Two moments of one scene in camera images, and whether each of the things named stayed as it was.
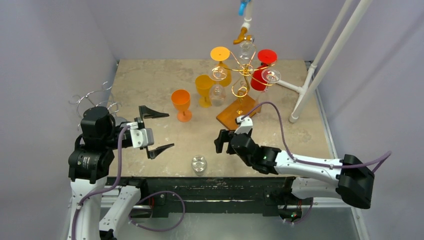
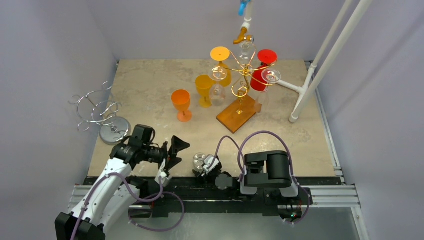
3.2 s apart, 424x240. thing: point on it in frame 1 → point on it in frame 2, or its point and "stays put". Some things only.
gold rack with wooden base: [246, 104] stays put
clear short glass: [247, 51] stays put
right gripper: [226, 142] → [212, 169]
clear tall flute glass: [270, 75] stays put
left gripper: [148, 113] → [177, 145]
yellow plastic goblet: [221, 53] stays put
